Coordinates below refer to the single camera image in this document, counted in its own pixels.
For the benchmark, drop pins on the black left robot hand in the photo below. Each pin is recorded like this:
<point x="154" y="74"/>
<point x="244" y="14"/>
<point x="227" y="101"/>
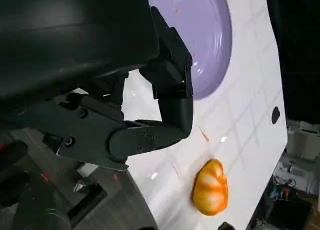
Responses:
<point x="75" y="52"/>

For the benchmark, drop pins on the orange and white bread roll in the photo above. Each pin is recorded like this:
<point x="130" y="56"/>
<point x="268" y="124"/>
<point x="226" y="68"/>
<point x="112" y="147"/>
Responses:
<point x="211" y="190"/>

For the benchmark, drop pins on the lilac plate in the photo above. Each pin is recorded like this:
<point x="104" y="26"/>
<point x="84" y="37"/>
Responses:
<point x="200" y="40"/>

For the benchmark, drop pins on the black machine with red marks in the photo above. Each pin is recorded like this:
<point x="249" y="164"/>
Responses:
<point x="37" y="195"/>

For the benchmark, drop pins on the black table grommet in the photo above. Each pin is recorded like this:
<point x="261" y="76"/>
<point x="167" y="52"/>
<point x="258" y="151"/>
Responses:
<point x="275" y="115"/>

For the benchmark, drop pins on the white background machine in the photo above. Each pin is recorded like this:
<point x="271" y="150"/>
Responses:
<point x="303" y="142"/>

